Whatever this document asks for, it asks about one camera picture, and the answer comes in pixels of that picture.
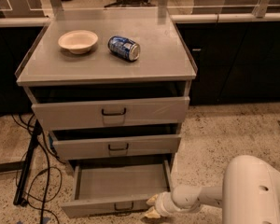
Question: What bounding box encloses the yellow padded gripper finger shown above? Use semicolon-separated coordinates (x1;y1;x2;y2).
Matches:
145;206;161;219
147;194;159;206

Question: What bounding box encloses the grey bottom drawer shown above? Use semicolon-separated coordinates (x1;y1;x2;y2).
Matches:
62;156;172;218

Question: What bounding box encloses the grey drawer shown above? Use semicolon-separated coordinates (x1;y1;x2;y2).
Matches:
62;156;172;218
32;97;189;131
53;134;181;160

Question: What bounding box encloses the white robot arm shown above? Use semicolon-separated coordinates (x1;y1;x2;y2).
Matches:
145;155;280;224

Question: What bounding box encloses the grey middle drawer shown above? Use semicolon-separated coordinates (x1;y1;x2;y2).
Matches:
53;134;181;160

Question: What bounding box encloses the grey drawer cabinet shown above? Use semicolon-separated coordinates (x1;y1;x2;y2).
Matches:
17;8;197;165

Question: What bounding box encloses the grey top drawer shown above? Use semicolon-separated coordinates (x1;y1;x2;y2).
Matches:
32;97;189;131

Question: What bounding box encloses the black metal stand leg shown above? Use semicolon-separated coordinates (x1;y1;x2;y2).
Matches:
13;121;42;205

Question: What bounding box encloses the blue soda can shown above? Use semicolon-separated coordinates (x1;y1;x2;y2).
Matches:
108;35;140;62

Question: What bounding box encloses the black floor cable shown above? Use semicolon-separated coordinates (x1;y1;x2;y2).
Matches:
10;113;63;224

